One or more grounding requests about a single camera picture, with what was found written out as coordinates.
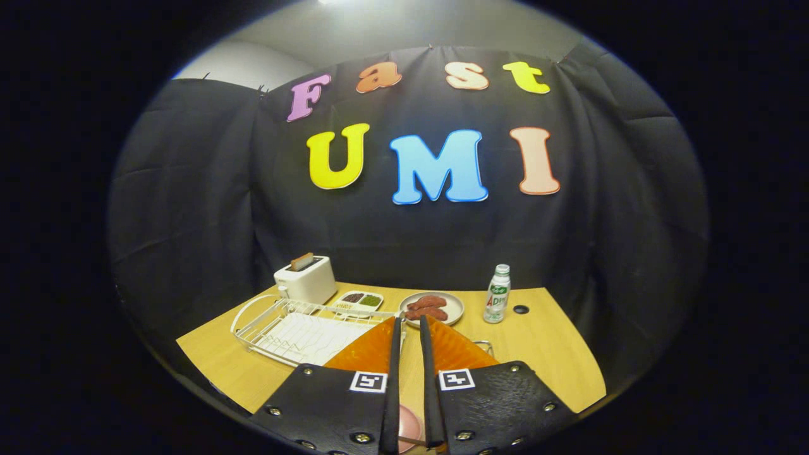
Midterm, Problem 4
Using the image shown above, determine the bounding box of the white drip tray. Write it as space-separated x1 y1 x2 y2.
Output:
256 313 380 367

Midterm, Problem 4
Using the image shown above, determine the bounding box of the divided tray of beans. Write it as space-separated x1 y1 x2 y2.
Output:
331 290 385 317

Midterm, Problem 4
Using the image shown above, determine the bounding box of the white toaster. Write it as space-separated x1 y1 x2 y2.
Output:
274 255 338 305

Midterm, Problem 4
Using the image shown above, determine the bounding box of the white green drink bottle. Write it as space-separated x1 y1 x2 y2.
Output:
484 264 511 324

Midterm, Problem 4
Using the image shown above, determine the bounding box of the black backdrop cloth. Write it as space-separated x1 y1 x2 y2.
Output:
107 44 709 405

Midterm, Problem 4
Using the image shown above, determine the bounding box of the pink plate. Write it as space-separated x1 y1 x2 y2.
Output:
397 404 423 454

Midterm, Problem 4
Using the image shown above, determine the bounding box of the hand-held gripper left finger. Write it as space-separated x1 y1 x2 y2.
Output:
248 316 403 455

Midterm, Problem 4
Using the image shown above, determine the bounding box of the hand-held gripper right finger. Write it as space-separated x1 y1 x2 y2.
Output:
419 314 577 455

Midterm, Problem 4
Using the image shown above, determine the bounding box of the beige plate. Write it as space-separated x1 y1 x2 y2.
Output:
398 291 465 328

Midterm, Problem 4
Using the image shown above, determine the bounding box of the white wire dish rack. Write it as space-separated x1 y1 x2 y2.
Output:
230 294 405 368

